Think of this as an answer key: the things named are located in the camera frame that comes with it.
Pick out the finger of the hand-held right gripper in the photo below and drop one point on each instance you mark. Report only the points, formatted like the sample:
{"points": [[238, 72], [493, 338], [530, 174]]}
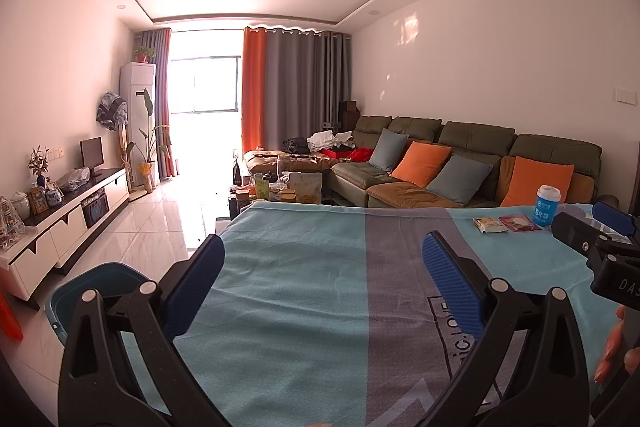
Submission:
{"points": [[612, 217], [575, 231]]}

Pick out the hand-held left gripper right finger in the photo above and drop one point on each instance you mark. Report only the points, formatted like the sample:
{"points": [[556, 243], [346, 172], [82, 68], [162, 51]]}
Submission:
{"points": [[452, 282]]}

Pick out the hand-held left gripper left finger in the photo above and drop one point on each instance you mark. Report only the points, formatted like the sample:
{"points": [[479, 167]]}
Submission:
{"points": [[195, 282]]}

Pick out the teal plastic bin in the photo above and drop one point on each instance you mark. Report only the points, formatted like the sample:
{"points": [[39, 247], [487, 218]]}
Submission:
{"points": [[107, 274]]}

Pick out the person's right hand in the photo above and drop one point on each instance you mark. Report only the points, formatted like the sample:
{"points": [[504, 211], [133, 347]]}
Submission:
{"points": [[610, 347]]}

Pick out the blue cup with white lid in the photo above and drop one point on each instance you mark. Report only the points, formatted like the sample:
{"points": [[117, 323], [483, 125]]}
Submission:
{"points": [[545, 209]]}

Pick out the pink snack packet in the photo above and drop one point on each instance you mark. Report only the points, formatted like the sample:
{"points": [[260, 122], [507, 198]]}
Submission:
{"points": [[520, 223]]}

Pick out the orange cushion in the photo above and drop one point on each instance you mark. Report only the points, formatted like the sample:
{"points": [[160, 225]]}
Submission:
{"points": [[422, 164], [537, 182]]}

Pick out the glass coffee table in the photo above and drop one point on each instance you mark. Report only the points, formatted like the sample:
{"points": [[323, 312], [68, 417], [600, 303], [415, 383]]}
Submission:
{"points": [[240, 207]]}

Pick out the blue-grey cushion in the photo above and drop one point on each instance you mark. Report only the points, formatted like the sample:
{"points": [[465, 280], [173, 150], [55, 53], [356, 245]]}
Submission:
{"points": [[389, 149], [460, 179]]}

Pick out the green snack bag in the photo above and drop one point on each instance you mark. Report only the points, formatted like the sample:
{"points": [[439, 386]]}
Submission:
{"points": [[262, 187]]}

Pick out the olive green sofa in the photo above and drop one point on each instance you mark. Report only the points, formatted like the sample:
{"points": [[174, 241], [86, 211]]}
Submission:
{"points": [[475, 137]]}

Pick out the tall potted plant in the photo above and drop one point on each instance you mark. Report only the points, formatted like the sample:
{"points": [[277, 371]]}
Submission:
{"points": [[150, 147]]}

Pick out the beige patterned bag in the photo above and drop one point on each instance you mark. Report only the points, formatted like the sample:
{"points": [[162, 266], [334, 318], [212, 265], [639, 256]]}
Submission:
{"points": [[305, 188]]}

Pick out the white tv cabinet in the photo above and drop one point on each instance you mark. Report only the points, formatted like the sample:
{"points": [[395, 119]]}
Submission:
{"points": [[60, 227]]}

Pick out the clear plastic bag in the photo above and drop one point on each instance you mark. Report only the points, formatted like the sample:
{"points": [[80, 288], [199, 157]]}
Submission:
{"points": [[74, 179]]}

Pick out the red cloth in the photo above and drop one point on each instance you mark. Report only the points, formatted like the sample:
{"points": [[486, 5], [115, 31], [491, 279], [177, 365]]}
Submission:
{"points": [[350, 154]]}

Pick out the black monitor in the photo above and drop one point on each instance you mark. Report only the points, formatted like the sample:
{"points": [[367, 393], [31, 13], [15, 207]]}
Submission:
{"points": [[92, 153]]}

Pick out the blue white ceramic pot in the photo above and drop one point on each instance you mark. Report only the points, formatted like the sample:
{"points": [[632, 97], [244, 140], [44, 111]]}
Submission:
{"points": [[53, 197]]}

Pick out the dark bag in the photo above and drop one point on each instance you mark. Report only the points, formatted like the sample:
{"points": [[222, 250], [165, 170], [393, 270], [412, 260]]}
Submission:
{"points": [[296, 145]]}

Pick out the white standing air conditioner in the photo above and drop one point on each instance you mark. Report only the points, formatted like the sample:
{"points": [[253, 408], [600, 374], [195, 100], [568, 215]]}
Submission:
{"points": [[136, 107]]}

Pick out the striped curtain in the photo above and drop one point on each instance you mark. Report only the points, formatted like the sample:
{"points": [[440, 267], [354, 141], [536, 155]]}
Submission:
{"points": [[162, 97]]}

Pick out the white clothes pile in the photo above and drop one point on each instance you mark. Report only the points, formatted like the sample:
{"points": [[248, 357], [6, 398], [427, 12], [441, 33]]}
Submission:
{"points": [[327, 141]]}

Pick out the white ceramic jar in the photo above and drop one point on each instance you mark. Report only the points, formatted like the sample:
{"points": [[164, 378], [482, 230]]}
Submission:
{"points": [[20, 206]]}

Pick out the cloth covered standing fan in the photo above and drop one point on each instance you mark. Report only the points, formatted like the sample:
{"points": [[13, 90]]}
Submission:
{"points": [[112, 109]]}

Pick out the small vase plant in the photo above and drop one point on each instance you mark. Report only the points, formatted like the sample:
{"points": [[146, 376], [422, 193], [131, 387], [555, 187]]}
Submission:
{"points": [[39, 164]]}

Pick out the brown box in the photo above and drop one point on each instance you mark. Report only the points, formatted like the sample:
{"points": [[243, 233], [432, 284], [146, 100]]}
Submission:
{"points": [[349, 116]]}

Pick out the window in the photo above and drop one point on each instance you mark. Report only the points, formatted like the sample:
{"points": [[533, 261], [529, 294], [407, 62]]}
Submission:
{"points": [[205, 84]]}

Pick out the orange curtain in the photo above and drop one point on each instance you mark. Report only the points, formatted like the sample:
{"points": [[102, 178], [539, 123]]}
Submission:
{"points": [[254, 87]]}

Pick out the grey curtain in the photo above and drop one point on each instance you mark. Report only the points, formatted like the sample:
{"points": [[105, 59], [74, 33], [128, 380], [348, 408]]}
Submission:
{"points": [[305, 87]]}

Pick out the small plant on air conditioner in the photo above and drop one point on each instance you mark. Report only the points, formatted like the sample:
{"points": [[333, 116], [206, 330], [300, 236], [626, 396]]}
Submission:
{"points": [[144, 54]]}

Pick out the white wall switch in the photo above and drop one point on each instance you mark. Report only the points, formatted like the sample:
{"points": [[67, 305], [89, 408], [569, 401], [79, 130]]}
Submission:
{"points": [[626, 95]]}

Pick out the small picture frame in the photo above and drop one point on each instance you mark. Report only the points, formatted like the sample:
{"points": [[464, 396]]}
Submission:
{"points": [[38, 201]]}

